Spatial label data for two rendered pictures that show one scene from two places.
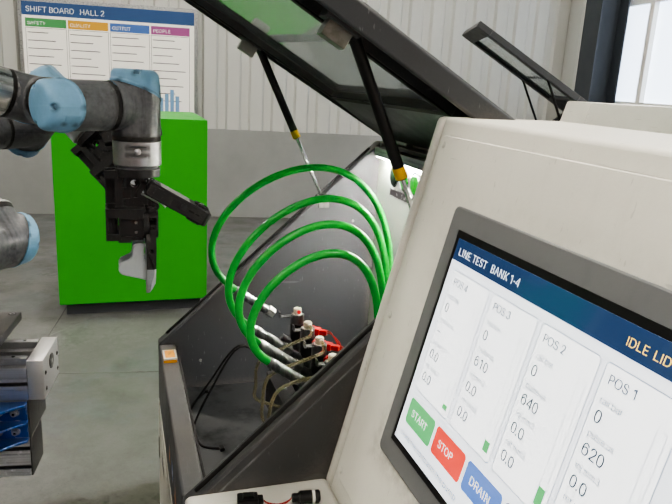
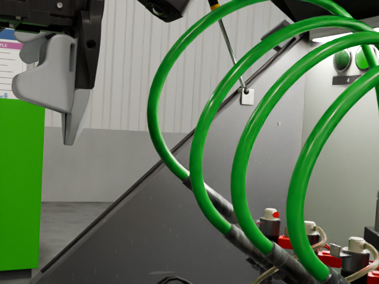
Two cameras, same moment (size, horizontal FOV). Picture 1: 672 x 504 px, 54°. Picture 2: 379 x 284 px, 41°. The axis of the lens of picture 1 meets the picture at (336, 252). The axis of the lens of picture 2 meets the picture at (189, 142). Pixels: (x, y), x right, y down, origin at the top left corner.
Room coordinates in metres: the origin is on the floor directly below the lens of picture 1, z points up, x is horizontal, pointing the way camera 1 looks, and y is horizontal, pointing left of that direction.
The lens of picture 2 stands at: (0.62, 0.26, 1.26)
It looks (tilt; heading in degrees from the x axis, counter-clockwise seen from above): 3 degrees down; 353
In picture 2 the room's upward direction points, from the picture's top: 3 degrees clockwise
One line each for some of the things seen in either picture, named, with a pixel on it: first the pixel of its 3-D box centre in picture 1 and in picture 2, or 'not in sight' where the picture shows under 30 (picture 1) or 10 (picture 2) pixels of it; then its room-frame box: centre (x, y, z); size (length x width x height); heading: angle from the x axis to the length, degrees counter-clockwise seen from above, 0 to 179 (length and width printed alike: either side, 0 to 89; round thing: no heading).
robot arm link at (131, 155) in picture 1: (137, 155); not in sight; (1.06, 0.33, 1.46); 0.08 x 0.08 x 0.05
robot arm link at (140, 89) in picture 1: (134, 104); not in sight; (1.06, 0.33, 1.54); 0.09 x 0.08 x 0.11; 141
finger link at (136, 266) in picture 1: (137, 268); (53, 89); (1.05, 0.33, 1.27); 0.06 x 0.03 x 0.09; 109
